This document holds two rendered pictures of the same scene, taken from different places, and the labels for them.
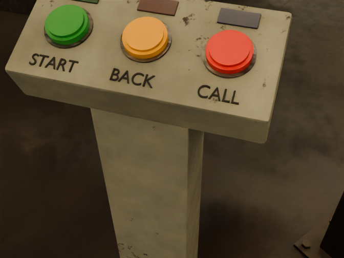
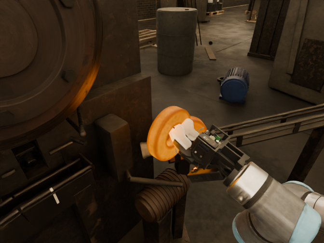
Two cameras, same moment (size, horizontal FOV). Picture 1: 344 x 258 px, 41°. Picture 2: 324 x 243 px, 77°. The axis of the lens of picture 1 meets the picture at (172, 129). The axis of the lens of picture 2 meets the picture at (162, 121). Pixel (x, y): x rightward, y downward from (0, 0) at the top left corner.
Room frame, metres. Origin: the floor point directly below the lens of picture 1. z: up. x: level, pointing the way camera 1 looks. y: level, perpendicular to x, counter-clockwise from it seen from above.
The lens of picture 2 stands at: (0.80, 0.65, 1.17)
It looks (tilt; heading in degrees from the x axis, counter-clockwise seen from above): 34 degrees down; 295
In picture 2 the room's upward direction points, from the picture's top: straight up
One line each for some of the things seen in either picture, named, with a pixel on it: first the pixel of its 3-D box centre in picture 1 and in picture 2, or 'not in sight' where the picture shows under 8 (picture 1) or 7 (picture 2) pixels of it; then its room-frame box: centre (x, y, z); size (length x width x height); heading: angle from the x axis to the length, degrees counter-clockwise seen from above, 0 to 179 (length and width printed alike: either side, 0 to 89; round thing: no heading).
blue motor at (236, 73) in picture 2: not in sight; (235, 83); (0.96, -1.82, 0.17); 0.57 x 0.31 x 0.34; 92
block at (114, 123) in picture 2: not in sight; (114, 148); (1.19, 0.22, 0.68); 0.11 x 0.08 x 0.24; 162
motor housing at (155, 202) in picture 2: not in sight; (162, 220); (1.02, 0.17, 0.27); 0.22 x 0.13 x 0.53; 72
